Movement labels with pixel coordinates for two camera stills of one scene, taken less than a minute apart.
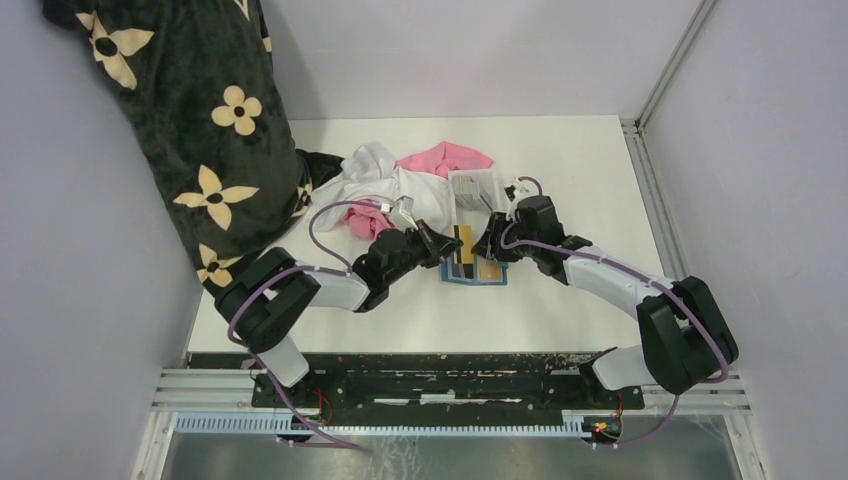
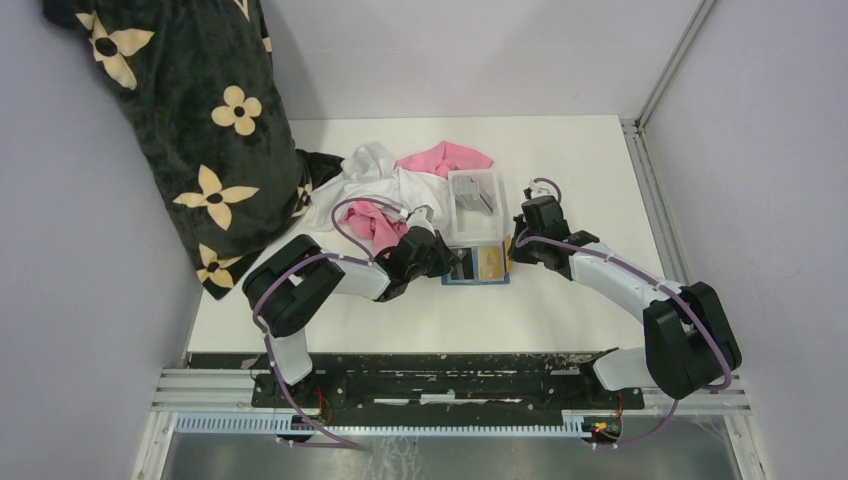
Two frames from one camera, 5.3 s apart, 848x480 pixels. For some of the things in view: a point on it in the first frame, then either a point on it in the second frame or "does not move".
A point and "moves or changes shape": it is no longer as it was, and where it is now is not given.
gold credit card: [488, 270] does not move
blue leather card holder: [483, 270] does not move
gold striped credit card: [464, 232] moves or changes shape
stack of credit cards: [467, 192] does not move
